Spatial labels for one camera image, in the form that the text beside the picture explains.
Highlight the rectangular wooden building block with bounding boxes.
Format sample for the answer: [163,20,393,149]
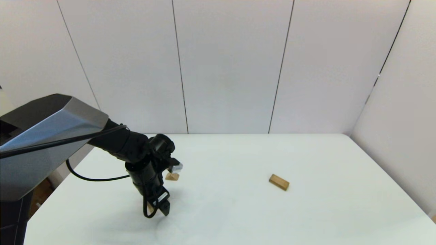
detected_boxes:
[269,174,290,191]

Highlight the brown cardboard box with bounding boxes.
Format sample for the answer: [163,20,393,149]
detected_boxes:
[29,177,57,218]

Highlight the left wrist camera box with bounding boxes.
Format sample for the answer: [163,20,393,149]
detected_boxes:
[166,158,183,173]

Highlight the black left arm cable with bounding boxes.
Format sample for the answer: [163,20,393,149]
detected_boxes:
[0,125,160,219]

